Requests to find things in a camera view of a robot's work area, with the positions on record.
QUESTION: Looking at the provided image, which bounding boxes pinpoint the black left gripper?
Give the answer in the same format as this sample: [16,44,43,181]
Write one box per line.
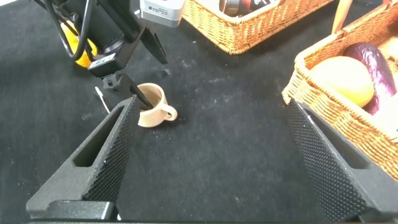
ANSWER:
[88,26,169,111]

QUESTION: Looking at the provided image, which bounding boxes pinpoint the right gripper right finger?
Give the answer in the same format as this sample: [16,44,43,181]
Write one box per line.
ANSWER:
[285,98,398,222]

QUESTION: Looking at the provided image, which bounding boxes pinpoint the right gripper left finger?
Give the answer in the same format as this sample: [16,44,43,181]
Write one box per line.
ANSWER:
[26,95,141,220]

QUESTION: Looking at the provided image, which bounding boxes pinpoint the small cream cup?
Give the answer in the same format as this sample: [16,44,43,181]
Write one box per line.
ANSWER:
[130,82,178,128]

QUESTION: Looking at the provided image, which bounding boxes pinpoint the yellow pear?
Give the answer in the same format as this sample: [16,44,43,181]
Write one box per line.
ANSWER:
[60,20,98,68]

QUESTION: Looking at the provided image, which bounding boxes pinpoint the white tape strip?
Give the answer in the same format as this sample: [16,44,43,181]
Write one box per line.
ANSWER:
[95,86,111,114]

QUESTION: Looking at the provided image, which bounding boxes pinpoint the pale pink vegetable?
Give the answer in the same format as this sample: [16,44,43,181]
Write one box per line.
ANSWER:
[369,92,398,141]

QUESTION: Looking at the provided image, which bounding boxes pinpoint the orange fruit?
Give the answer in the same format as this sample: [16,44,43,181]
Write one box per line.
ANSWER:
[309,55,376,108]

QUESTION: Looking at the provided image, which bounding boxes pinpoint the purple eggplant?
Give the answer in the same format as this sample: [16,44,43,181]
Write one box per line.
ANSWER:
[343,42,398,116]

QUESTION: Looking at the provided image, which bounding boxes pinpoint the wicker basket brown handles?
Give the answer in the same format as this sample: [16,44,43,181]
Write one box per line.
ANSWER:
[180,0,335,55]
[281,0,398,181]

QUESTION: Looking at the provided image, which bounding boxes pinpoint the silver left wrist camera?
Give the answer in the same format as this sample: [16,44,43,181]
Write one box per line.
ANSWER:
[139,0,187,28]

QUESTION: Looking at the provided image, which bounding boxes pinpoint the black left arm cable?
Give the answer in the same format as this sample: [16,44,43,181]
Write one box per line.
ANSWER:
[43,0,96,62]

